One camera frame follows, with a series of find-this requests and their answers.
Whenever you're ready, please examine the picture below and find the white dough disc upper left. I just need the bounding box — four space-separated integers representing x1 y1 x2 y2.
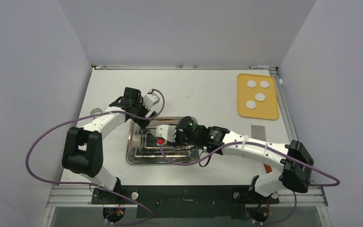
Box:
247 80 257 88

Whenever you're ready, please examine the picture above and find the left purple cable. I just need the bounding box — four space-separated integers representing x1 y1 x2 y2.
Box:
25 88 166 226

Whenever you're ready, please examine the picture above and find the aluminium back rail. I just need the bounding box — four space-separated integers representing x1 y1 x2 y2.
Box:
92 65 278 70

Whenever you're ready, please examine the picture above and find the grey rectangular patch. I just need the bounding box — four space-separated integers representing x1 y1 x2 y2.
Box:
251 125 266 141

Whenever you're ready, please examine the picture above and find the white dough disc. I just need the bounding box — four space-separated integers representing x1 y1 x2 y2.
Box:
260 80 269 88
255 93 266 102
246 100 257 110
247 80 257 88

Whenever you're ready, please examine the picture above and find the aluminium front rail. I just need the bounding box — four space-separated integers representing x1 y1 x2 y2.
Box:
46 185 328 208

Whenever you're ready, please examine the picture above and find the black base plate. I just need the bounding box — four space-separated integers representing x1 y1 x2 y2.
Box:
91 185 280 219

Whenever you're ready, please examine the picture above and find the white dough disc middle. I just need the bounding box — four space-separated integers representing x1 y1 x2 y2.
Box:
255 93 266 102

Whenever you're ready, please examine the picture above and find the white dough disc lower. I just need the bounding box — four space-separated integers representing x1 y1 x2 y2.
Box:
246 100 257 110

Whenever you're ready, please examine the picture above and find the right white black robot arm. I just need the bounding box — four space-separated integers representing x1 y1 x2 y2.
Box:
175 116 314 202

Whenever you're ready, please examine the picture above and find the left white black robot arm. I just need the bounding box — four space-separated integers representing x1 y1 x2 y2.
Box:
62 87 161 203

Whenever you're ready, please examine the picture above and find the stainless steel tray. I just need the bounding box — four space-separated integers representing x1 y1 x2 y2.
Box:
126 117 199 165

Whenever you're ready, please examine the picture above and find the yellow plastic tray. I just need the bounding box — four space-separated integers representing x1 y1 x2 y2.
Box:
237 73 279 121

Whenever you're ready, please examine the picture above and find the white dough disc upper right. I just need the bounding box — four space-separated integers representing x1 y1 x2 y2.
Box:
260 80 269 88

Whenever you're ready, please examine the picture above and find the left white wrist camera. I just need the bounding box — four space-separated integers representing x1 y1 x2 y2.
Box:
143 89 161 111

